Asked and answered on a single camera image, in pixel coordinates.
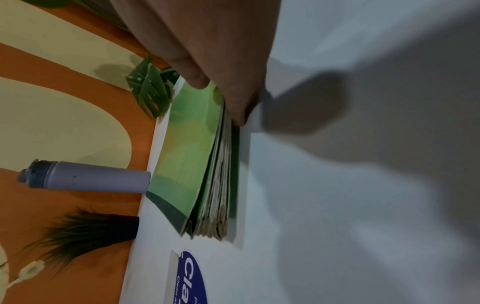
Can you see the person's right hand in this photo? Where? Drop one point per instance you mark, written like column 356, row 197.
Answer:
column 210, row 35

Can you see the green cover book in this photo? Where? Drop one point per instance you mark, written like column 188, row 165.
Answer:
column 187, row 154

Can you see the green monstera leaf plant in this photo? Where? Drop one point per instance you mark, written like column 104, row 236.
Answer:
column 152, row 89

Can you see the grey water bottle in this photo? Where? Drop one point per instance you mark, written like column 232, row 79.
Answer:
column 90, row 177

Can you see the grass plant in black pot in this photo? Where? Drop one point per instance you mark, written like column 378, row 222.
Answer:
column 86, row 231

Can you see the blue and white packet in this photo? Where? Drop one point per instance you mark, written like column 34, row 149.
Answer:
column 189, row 279

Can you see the white artificial flowers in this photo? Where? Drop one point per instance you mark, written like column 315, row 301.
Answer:
column 29, row 270

